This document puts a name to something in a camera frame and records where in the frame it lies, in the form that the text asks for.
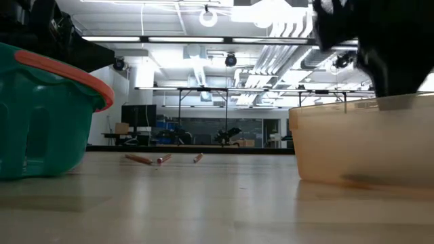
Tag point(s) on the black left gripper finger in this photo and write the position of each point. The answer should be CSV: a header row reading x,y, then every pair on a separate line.
x,y
91,57

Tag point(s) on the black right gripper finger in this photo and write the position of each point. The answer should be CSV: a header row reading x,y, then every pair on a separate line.
x,y
396,78

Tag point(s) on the orange translucent plastic bin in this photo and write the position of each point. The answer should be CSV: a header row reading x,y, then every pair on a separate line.
x,y
356,145

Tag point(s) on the green basket with orange rim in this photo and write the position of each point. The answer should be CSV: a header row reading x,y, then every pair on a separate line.
x,y
44,128

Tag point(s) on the orange wooden pencil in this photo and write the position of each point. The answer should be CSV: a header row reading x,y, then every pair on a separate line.
x,y
198,158
139,159
164,159

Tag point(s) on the black background robot arm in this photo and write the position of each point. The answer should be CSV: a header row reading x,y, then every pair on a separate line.
x,y
228,133
176,136

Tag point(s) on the black computer monitor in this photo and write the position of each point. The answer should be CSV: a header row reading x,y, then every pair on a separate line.
x,y
139,115

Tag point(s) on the dark background desk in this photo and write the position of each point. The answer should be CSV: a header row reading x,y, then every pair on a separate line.
x,y
112,135

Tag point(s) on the blue storage bins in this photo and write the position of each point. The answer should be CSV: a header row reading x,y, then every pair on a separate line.
x,y
166,125

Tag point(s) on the dark background door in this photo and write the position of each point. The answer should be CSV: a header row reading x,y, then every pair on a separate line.
x,y
271,132

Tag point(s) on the black overhead bar with lights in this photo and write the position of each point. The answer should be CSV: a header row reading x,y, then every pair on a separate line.
x,y
229,40

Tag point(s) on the flat brown cardboard box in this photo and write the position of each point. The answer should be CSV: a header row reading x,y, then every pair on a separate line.
x,y
245,143

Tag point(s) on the black round ceiling camera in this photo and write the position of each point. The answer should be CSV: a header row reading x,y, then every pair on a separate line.
x,y
343,61
231,60
118,63

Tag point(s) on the silver ventilation duct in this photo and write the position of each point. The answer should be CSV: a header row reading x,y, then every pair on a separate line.
x,y
315,59

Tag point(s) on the black background rig frame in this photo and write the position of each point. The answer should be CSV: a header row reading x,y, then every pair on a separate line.
x,y
179,115
322,91

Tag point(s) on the black aluminium table frame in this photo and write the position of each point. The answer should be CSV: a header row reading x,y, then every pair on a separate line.
x,y
190,149

